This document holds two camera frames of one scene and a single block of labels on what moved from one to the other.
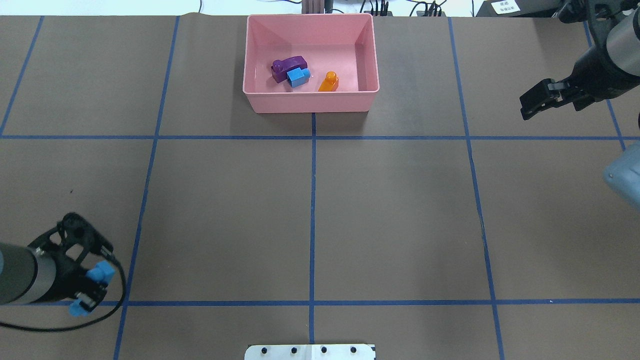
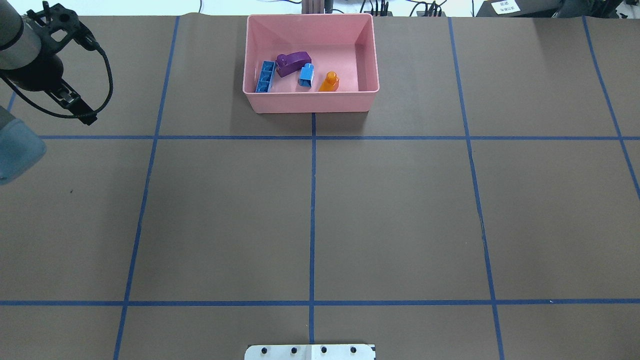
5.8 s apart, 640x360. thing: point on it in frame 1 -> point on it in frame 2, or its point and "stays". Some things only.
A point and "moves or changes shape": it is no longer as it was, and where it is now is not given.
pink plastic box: x=344 y=44 stays
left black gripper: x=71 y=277 -> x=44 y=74
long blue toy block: x=102 y=271 -> x=266 y=78
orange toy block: x=331 y=82 stays
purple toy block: x=280 y=68 moves or changes shape
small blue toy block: x=298 y=77 moves or changes shape
